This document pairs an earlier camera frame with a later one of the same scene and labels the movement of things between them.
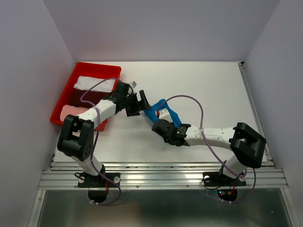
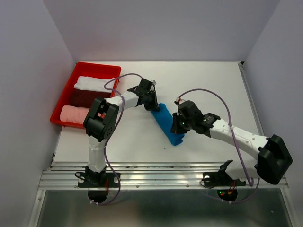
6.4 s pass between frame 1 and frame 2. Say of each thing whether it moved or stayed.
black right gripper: moved
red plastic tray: stayed
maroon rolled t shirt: stayed
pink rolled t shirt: stayed
